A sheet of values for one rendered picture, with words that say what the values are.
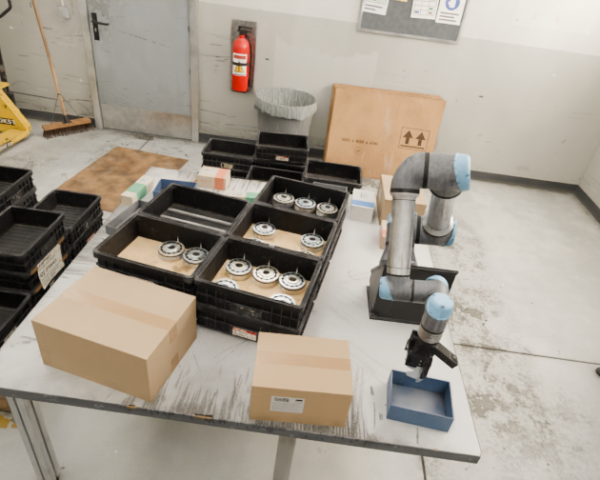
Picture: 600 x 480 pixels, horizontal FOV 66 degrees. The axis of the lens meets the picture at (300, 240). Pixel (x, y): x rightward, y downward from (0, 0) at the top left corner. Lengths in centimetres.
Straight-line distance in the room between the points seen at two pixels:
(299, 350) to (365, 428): 32
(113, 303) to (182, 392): 37
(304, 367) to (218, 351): 37
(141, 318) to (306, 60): 348
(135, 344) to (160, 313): 14
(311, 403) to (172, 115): 396
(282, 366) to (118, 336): 50
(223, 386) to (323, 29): 357
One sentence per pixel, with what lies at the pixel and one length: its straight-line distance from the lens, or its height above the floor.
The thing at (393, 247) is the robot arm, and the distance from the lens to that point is 153.
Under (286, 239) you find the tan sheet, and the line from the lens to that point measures 206.
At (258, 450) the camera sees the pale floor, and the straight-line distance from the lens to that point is 232.
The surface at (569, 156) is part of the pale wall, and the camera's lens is 540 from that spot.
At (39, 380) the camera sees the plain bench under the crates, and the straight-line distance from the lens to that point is 175.
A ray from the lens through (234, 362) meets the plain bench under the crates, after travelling 169.
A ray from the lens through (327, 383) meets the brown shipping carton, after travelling 146.
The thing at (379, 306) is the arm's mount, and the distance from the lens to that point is 189.
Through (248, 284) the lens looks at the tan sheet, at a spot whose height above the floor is 83.
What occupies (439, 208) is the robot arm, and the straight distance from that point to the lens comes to 168.
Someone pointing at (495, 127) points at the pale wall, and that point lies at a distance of 502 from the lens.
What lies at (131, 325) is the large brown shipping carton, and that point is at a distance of 156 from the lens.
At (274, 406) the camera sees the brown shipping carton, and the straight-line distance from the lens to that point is 150.
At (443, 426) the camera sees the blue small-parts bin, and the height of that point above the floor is 73.
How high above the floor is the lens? 198
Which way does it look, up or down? 34 degrees down
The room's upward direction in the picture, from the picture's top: 8 degrees clockwise
